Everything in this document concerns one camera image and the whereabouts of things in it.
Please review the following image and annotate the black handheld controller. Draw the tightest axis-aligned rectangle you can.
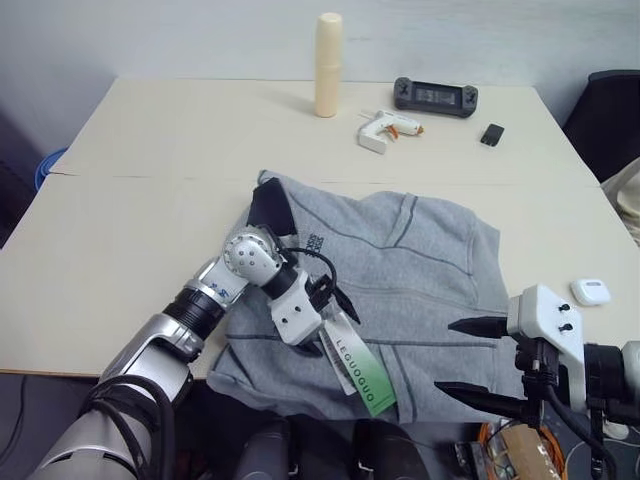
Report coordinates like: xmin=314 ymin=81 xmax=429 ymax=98
xmin=392 ymin=76 xmax=479 ymax=118

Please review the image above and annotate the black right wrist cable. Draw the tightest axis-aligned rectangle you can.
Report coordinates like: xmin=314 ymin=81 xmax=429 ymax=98
xmin=543 ymin=383 xmax=620 ymax=480

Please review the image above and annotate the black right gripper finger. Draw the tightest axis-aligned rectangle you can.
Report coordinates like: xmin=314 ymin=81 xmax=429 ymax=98
xmin=447 ymin=315 xmax=511 ymax=343
xmin=433 ymin=381 xmax=532 ymax=420

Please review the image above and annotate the grey zip jacket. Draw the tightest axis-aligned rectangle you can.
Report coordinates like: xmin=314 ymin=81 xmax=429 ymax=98
xmin=205 ymin=169 xmax=527 ymax=427

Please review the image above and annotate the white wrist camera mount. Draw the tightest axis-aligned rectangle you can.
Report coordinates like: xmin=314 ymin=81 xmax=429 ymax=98
xmin=268 ymin=272 xmax=327 ymax=347
xmin=506 ymin=283 xmax=587 ymax=414

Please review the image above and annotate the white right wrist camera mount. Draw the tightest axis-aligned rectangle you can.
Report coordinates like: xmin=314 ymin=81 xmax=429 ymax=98
xmin=506 ymin=283 xmax=587 ymax=414

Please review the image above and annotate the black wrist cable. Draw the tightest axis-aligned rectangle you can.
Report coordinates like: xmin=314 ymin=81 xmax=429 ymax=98
xmin=543 ymin=383 xmax=620 ymax=480
xmin=277 ymin=244 xmax=337 ymax=293

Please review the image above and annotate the cardboard box with orange cable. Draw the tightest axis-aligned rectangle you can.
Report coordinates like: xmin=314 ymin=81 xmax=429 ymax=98
xmin=473 ymin=418 xmax=569 ymax=480

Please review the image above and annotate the blue round container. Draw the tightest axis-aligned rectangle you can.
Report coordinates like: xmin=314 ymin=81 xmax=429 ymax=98
xmin=35 ymin=146 xmax=69 ymax=190

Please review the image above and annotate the small black box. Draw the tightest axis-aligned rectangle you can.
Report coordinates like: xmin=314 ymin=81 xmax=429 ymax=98
xmin=480 ymin=122 xmax=506 ymax=148

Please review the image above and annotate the beige cloth bag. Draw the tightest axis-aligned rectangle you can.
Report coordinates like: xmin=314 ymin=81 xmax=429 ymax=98
xmin=599 ymin=156 xmax=640 ymax=247

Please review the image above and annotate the white earbuds case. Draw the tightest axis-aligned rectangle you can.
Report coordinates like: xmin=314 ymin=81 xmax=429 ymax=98
xmin=570 ymin=277 xmax=612 ymax=307

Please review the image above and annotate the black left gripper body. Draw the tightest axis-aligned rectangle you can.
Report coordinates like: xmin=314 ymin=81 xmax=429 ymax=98
xmin=305 ymin=274 xmax=342 ymax=309

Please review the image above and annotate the green and white hang tag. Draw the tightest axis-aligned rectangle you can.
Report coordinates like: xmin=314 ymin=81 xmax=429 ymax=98
xmin=325 ymin=319 xmax=399 ymax=418

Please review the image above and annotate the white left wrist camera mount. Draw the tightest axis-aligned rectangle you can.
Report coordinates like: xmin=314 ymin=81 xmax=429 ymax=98
xmin=268 ymin=272 xmax=327 ymax=347

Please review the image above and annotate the white glue gun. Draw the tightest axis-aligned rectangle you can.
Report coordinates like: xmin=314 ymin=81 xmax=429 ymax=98
xmin=355 ymin=109 xmax=427 ymax=156

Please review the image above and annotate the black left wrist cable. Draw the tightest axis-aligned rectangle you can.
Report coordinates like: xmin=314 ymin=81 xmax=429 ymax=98
xmin=277 ymin=244 xmax=337 ymax=293

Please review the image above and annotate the black left arm cable bundle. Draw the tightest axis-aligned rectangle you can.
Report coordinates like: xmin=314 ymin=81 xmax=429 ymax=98
xmin=81 ymin=373 xmax=178 ymax=480

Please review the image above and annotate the white barcode hang tag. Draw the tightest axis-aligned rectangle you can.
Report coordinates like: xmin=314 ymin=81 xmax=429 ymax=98
xmin=318 ymin=325 xmax=357 ymax=397

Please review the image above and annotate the cream cylindrical bottle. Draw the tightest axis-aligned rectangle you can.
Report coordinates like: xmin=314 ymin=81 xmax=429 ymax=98
xmin=314 ymin=12 xmax=345 ymax=120

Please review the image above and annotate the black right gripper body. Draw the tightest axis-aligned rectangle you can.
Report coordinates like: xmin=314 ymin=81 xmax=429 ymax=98
xmin=513 ymin=334 xmax=561 ymax=427

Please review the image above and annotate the dark rounded shape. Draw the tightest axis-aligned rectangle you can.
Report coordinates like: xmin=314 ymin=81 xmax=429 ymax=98
xmin=352 ymin=418 xmax=429 ymax=480
xmin=233 ymin=418 xmax=297 ymax=480

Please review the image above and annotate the dark furniture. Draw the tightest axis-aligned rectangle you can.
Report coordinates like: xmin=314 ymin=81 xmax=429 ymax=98
xmin=0 ymin=97 xmax=39 ymax=251

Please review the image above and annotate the black chair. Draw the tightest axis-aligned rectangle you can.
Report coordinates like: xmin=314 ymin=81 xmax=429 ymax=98
xmin=561 ymin=69 xmax=640 ymax=184

